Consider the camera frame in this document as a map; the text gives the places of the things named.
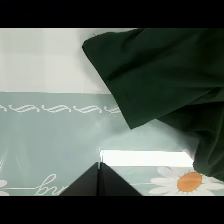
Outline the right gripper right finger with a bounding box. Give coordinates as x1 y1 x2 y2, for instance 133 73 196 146
99 161 143 197

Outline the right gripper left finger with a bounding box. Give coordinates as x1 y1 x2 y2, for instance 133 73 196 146
58 162 100 197

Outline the dark green garment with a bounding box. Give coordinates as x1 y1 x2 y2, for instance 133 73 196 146
81 28 224 183

